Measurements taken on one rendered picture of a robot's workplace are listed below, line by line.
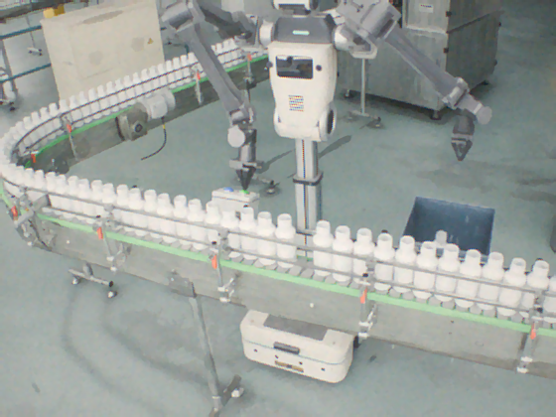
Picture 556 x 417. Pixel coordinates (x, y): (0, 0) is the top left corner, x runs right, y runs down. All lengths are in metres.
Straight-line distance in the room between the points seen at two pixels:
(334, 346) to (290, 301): 0.77
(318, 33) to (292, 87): 0.22
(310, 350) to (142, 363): 0.90
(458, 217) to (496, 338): 0.68
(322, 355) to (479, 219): 0.91
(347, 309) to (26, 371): 1.93
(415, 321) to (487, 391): 1.15
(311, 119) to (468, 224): 0.72
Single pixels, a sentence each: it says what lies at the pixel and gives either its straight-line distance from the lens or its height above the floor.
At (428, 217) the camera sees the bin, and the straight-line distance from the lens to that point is 2.04.
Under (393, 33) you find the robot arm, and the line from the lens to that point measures 1.37.
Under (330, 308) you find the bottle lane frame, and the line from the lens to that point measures 1.54.
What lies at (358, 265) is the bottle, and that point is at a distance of 1.44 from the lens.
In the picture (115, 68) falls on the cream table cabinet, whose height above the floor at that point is 0.58.
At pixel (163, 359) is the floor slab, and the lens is 2.72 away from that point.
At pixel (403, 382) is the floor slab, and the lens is 2.53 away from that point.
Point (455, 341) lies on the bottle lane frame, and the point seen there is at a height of 0.89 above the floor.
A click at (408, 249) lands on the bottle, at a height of 1.15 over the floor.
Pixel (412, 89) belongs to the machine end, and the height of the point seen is 0.27.
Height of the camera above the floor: 1.97
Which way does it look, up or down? 33 degrees down
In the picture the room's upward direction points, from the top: 4 degrees counter-clockwise
